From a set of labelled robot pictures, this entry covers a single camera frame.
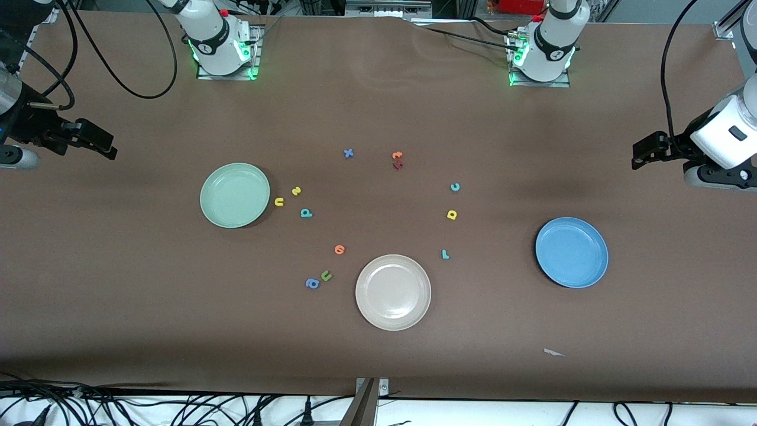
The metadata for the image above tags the beige plate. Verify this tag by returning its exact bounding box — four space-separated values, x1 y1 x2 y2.
355 254 432 331

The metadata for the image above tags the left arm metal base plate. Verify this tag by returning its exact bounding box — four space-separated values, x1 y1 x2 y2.
506 30 571 88

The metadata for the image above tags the blue plate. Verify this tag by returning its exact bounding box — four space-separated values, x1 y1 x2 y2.
535 217 609 289

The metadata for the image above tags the aluminium frame profile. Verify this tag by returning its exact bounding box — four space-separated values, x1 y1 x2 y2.
24 6 60 66
713 0 757 41

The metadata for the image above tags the long black table cable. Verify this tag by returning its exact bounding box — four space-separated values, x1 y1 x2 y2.
408 19 521 48

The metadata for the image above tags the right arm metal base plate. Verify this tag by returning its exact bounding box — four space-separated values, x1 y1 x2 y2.
197 24 264 80

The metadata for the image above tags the green plate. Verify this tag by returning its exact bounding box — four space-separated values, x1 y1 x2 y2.
200 163 271 229

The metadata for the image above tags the grey metal box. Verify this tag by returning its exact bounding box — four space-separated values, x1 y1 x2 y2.
345 0 432 18

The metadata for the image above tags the brown table cover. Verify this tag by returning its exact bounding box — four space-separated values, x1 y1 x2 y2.
0 9 757 404

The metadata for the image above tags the short black table cable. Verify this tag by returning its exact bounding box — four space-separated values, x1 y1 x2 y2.
467 17 515 37

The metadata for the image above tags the red box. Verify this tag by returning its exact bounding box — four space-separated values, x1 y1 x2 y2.
500 0 548 15

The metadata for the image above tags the metal table bracket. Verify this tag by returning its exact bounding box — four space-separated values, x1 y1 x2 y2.
340 377 389 426

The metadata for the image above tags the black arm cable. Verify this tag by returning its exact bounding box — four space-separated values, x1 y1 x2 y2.
0 0 178 111
661 0 737 156

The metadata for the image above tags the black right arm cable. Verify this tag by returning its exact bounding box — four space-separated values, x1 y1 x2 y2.
0 0 178 111

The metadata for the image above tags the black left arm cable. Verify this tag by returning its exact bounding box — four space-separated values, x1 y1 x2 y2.
661 0 737 156

